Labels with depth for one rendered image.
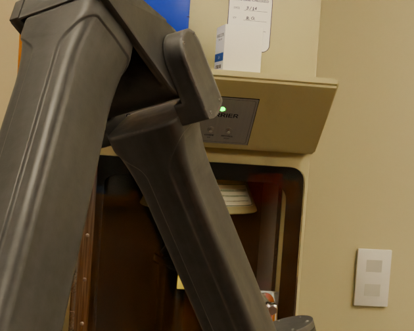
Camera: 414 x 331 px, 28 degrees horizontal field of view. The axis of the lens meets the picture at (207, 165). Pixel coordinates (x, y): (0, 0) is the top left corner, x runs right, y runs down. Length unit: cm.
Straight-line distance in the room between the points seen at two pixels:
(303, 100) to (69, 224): 63
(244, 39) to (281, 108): 10
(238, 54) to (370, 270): 73
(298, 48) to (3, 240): 78
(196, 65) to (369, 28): 106
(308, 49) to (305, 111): 12
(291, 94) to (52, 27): 55
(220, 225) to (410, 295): 108
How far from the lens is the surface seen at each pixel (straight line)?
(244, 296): 69
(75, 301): 114
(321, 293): 166
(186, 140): 63
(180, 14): 103
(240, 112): 107
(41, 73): 53
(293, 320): 85
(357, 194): 165
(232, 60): 106
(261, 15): 116
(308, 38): 117
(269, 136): 111
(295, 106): 107
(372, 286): 168
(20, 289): 43
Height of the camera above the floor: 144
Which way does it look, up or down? 3 degrees down
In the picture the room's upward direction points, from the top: 4 degrees clockwise
